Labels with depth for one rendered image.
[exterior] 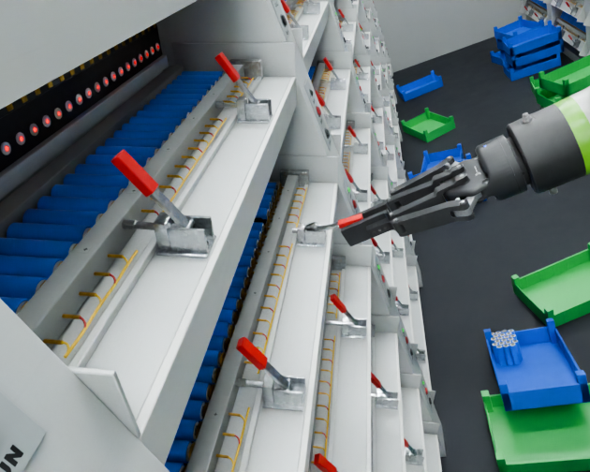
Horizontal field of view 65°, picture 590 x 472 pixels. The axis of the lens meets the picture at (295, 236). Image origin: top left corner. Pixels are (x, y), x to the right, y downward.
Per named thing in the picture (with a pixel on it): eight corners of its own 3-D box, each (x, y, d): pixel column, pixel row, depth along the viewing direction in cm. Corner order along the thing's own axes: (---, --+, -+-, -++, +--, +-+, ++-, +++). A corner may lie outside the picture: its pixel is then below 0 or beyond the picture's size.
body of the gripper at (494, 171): (537, 202, 55) (460, 231, 58) (518, 169, 61) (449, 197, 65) (516, 151, 51) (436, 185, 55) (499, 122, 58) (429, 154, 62)
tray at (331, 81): (350, 83, 141) (351, 36, 133) (340, 179, 92) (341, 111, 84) (284, 83, 143) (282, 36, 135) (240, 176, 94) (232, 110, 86)
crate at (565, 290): (594, 258, 161) (592, 240, 157) (641, 291, 144) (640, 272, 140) (513, 292, 163) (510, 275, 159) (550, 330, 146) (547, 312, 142)
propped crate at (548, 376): (488, 351, 148) (482, 329, 146) (557, 340, 142) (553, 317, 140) (505, 411, 120) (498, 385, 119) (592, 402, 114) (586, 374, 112)
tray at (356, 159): (369, 140, 150) (372, 99, 142) (369, 254, 102) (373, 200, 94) (307, 140, 153) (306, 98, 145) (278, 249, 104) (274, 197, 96)
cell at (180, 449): (127, 441, 43) (196, 448, 42) (120, 461, 41) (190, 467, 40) (123, 430, 42) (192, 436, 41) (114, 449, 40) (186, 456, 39)
